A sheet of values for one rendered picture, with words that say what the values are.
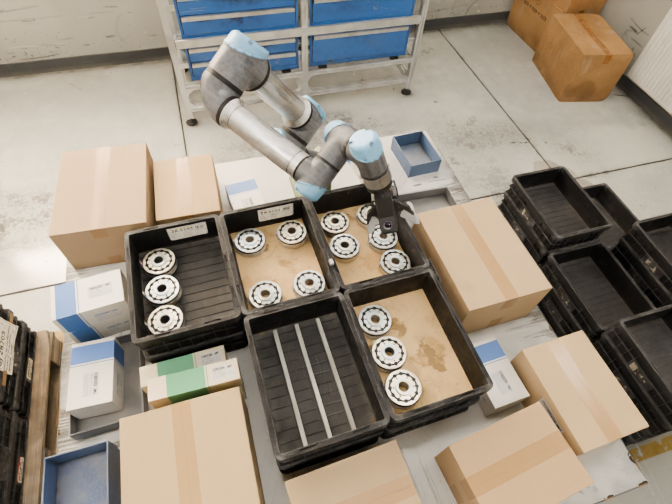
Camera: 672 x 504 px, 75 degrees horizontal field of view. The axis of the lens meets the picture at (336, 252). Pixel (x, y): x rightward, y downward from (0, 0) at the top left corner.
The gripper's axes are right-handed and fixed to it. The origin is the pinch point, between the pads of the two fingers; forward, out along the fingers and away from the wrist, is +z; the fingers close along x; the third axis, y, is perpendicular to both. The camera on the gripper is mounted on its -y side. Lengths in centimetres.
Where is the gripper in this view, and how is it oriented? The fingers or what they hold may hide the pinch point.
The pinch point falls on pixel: (394, 230)
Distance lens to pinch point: 131.8
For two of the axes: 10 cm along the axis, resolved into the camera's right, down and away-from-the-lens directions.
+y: -0.1, -8.2, 5.7
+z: 3.2, 5.4, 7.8
